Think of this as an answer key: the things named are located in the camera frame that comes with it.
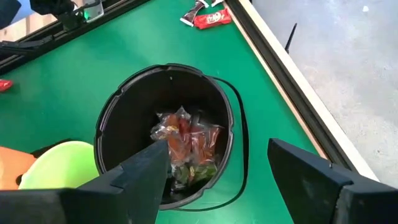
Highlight dark chocolate bar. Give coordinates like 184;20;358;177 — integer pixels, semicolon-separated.
179;0;206;27

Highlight green plastic bucket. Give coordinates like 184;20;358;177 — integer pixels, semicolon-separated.
17;140;100;190

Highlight orange pumpkin bucket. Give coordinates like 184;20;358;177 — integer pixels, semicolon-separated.
0;146;37;190

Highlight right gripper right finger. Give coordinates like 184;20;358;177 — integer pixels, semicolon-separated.
267;138;398;224

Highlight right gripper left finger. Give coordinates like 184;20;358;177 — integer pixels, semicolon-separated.
0;139;171;224

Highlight clear gummy candy pack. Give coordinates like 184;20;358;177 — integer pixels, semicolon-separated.
172;163;218;189
167;133;194;167
191;123;223;166
150;106;192;141

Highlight black plastic bucket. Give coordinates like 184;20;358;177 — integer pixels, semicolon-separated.
94;63;250;213

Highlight red KitKat bar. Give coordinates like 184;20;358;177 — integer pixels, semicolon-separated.
193;8;233;30
0;79;14;93

